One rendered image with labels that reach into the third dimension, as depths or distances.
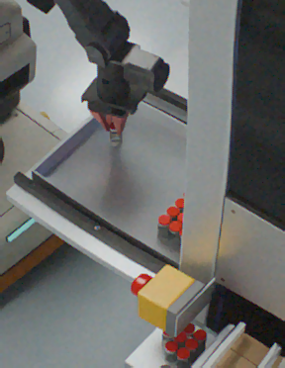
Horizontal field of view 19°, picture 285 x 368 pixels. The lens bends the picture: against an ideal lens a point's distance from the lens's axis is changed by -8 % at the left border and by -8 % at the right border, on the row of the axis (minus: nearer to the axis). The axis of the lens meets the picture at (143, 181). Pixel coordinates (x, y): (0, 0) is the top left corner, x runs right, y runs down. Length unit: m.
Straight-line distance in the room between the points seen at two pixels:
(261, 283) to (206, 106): 0.29
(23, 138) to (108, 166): 0.96
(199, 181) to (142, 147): 0.50
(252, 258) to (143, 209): 0.41
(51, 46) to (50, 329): 1.30
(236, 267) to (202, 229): 0.08
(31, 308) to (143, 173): 0.98
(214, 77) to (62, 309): 1.56
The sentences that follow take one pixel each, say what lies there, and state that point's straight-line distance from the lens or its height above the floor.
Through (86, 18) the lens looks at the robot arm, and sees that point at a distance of 1.41.
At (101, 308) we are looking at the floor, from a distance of 2.51.
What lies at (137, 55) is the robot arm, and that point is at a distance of 1.47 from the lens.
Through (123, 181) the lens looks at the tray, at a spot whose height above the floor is 0.88.
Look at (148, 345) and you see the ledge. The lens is 1.40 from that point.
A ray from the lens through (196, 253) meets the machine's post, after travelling 1.29.
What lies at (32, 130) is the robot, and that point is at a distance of 2.59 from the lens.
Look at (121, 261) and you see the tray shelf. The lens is 1.50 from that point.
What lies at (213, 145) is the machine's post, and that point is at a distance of 1.11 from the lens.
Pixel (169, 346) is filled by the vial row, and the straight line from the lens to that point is 1.34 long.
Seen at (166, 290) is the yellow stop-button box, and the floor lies 1.03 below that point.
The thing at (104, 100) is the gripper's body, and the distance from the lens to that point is 1.56.
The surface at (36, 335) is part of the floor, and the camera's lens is 2.46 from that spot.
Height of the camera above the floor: 2.07
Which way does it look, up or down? 47 degrees down
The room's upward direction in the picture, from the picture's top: straight up
